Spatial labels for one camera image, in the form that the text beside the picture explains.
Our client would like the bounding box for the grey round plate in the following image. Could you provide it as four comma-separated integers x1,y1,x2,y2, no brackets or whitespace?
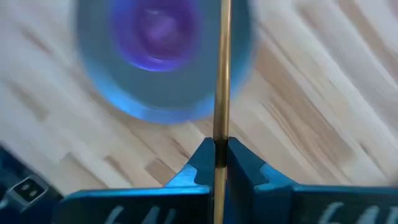
74,0,257,126

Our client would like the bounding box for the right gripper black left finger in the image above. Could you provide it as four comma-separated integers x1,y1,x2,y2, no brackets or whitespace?
52,138,216,224

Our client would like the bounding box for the wooden chopstick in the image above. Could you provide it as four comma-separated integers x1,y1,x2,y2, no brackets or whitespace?
212,0,233,224

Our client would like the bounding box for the purple translucent bowl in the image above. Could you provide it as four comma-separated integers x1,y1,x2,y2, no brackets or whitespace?
109,0,200,73

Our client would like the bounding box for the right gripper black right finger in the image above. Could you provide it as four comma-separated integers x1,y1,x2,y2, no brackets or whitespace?
224,136,398,224

